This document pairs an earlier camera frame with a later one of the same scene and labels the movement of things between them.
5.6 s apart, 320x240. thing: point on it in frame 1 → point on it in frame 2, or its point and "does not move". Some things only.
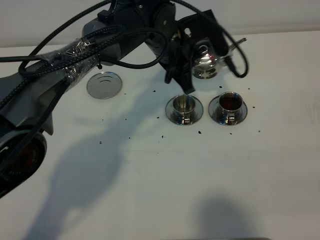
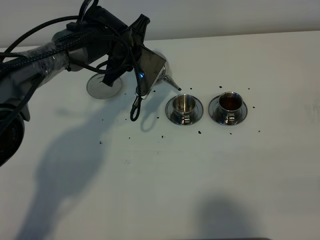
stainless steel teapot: x=205 y=64 → x=166 y=71
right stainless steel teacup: x=230 y=107 does not move
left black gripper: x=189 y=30 → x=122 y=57
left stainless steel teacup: x=183 y=107 does not move
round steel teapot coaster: x=104 y=85 does not move
